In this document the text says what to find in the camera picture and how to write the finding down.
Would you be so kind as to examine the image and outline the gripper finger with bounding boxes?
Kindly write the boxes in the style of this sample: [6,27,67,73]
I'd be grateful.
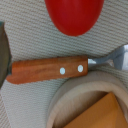
[0,21,12,89]

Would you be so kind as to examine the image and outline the red toy tomato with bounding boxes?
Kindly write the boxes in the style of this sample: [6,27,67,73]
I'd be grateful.
[45,0,104,36]

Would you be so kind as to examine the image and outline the yellow toy bread loaf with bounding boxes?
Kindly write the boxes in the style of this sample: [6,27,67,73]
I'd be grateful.
[64,93,128,128]

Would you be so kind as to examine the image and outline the round beige plate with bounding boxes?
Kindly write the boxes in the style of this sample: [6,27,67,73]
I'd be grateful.
[46,71,128,128]

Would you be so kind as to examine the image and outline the fork with wooden handle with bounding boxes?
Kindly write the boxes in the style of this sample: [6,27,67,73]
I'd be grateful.
[7,44,128,84]

